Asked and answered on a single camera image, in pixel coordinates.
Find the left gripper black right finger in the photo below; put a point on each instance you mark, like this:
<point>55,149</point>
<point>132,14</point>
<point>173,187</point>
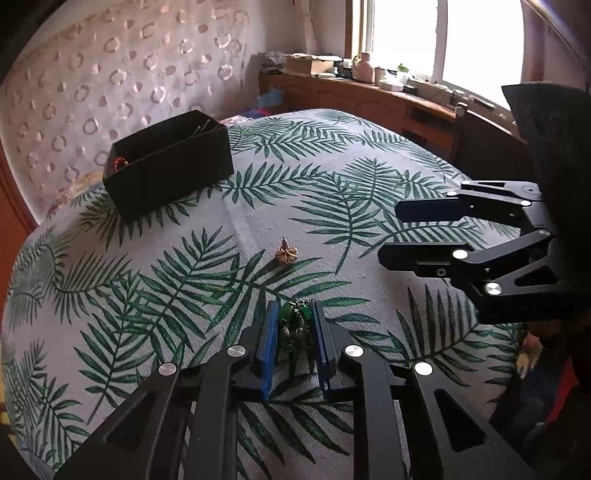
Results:
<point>353,373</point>

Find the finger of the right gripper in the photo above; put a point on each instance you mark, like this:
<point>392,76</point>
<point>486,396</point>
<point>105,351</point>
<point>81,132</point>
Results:
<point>443,260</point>
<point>511,203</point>

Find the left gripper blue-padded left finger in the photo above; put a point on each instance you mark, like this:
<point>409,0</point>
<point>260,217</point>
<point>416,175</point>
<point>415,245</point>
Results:
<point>239,373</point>

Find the green stone jewelry piece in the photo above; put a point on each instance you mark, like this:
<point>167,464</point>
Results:
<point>295,325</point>

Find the black open jewelry box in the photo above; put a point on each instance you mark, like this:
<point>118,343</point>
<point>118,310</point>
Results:
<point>165,162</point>

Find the wooden side cabinet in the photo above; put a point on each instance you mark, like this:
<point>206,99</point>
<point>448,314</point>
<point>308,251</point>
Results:
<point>425,122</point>

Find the window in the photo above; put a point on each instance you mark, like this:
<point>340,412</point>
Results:
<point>473,45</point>

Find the palm leaf print cloth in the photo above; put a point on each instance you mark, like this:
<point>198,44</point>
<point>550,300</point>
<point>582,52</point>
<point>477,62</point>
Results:
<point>94,304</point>

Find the pink ceramic jug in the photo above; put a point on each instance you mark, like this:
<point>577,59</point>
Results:
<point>363,70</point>

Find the cardboard box on cabinet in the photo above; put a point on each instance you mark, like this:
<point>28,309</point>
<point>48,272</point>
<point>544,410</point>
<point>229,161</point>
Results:
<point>310,65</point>

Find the blue paper item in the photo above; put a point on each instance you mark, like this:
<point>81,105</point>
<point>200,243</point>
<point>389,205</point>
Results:
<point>271,101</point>

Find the dark blue blanket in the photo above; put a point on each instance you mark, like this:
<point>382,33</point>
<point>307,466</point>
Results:
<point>256,113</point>

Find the clutter pile on cabinet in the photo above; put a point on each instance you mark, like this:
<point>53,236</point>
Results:
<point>272,62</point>

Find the wooden wardrobe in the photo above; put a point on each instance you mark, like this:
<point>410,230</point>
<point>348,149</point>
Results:
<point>16,223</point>

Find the pink circle pattern curtain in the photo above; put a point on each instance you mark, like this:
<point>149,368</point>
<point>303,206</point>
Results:
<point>111,69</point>

